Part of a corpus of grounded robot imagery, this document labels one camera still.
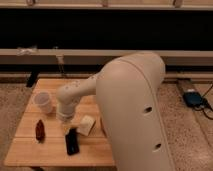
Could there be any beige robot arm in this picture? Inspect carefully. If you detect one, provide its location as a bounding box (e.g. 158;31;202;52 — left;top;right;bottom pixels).
56;51;175;171

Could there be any black smartphone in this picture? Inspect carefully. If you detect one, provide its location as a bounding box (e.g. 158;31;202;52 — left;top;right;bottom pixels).
65;128;79;155

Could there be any beige sponge block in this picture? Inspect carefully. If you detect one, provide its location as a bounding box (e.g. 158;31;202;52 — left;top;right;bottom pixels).
77;115;96;136

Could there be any dark red chili pepper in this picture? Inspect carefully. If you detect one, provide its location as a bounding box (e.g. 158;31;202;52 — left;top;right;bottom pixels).
36;120;45;142

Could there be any wooden table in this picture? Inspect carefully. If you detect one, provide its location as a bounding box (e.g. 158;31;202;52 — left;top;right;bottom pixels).
4;79;114;167

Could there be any translucent plastic cup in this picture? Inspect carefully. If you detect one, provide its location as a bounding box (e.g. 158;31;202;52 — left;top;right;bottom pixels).
33;91;53;114

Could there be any long wooden bench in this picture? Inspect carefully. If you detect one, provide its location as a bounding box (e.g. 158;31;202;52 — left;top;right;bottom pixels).
0;49;213;66

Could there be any blue device on floor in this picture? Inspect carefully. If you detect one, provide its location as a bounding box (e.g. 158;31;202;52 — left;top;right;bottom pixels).
183;91;203;107

